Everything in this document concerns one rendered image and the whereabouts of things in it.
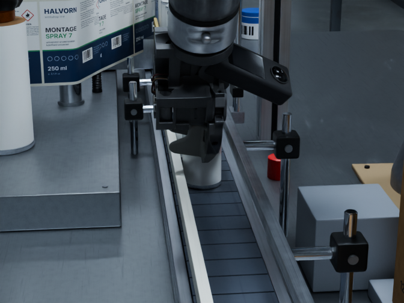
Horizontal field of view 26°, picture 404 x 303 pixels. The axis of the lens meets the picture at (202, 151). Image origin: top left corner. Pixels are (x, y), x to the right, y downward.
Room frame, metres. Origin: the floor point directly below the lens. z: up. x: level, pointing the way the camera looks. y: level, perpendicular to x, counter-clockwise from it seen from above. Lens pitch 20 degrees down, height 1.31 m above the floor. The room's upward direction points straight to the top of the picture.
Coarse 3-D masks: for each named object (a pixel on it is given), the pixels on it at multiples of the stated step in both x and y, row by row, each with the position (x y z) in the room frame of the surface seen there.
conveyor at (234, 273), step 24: (168, 168) 1.24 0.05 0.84; (192, 192) 1.05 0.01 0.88; (216, 192) 1.05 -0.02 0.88; (216, 216) 0.97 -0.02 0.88; (240, 216) 0.97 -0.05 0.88; (216, 240) 0.90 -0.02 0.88; (240, 240) 0.90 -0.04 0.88; (216, 264) 0.84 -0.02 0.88; (240, 264) 0.84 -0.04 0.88; (264, 264) 0.84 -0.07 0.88; (192, 288) 0.79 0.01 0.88; (216, 288) 0.79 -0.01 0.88; (240, 288) 0.79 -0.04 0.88; (264, 288) 0.79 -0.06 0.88
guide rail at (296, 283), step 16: (224, 128) 1.10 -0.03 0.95; (240, 144) 1.00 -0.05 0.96; (240, 160) 0.95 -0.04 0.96; (256, 176) 0.89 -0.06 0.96; (256, 192) 0.84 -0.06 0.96; (256, 208) 0.83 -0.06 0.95; (272, 208) 0.80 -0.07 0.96; (272, 224) 0.76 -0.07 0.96; (272, 240) 0.74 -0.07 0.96; (288, 256) 0.70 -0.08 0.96; (288, 272) 0.67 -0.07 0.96; (288, 288) 0.66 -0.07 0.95; (304, 288) 0.64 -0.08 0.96
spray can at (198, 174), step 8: (184, 136) 1.07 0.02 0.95; (184, 160) 1.07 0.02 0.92; (192, 160) 1.06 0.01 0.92; (200, 160) 1.05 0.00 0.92; (216, 160) 1.06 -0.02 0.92; (184, 168) 1.07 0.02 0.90; (192, 168) 1.06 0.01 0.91; (200, 168) 1.05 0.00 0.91; (208, 168) 1.06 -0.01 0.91; (216, 168) 1.06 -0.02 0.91; (192, 176) 1.06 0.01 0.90; (200, 176) 1.05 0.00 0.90; (208, 176) 1.06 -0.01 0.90; (216, 176) 1.06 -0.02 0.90; (192, 184) 1.06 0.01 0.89; (200, 184) 1.05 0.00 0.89; (208, 184) 1.06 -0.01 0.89; (216, 184) 1.06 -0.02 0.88
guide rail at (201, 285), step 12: (168, 132) 1.19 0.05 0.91; (168, 144) 1.15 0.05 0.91; (180, 168) 1.04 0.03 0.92; (180, 180) 1.00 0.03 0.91; (180, 192) 0.96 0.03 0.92; (180, 204) 0.93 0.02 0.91; (192, 216) 0.89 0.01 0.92; (192, 228) 0.86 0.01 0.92; (192, 240) 0.83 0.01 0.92; (192, 252) 0.80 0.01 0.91; (192, 264) 0.78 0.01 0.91; (204, 264) 0.78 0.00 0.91; (192, 276) 0.78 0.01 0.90; (204, 276) 0.75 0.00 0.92; (204, 288) 0.72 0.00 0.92; (204, 300) 0.70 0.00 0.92
